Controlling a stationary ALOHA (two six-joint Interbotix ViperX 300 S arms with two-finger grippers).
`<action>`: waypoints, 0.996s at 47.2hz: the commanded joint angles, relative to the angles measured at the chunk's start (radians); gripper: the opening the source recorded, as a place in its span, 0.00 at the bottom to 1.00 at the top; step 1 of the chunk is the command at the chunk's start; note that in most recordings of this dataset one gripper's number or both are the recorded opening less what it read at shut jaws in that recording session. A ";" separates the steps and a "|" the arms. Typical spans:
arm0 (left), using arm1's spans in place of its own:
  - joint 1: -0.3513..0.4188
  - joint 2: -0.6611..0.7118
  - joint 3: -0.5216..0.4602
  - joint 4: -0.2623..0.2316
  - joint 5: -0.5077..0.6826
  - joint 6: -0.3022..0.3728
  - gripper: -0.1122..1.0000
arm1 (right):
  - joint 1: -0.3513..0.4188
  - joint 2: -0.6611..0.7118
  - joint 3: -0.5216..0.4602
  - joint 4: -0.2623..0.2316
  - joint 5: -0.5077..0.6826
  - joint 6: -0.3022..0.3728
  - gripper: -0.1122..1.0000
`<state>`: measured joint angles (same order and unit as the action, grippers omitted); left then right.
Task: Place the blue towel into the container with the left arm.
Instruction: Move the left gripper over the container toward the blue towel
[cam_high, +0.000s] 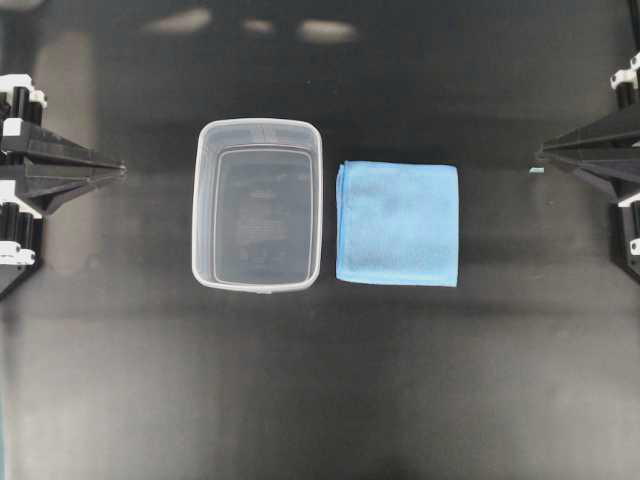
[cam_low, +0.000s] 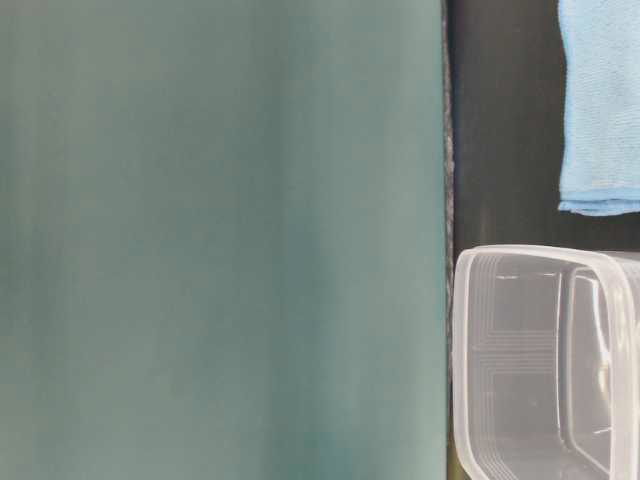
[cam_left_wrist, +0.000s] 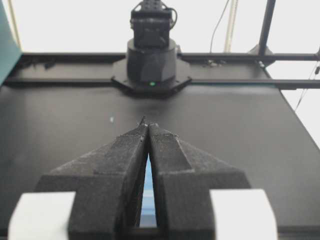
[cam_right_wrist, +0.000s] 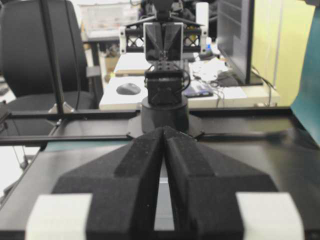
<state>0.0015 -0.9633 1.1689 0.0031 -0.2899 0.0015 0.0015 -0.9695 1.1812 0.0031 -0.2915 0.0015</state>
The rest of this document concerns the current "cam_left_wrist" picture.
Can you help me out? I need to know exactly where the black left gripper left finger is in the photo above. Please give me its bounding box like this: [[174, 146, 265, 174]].
[[7, 115, 150, 240]]

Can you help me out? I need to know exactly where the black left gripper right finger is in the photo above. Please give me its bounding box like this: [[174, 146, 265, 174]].
[[148, 122, 278, 240]]

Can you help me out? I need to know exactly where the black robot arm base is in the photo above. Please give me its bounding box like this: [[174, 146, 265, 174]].
[[111, 0, 192, 95]]

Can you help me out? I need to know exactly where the blue towel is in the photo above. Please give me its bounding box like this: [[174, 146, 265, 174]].
[[139, 155, 157, 228]]

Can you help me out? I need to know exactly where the teal panel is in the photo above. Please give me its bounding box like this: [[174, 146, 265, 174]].
[[0, 1, 22, 86]]

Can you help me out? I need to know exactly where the black horizontal frame rail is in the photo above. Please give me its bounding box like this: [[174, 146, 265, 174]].
[[177, 52, 320, 62]]

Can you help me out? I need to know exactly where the thin black cable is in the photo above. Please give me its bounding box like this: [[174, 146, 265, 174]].
[[209, 0, 231, 53]]

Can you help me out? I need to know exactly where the black metal frame post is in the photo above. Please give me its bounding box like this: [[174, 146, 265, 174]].
[[248, 0, 276, 56]]

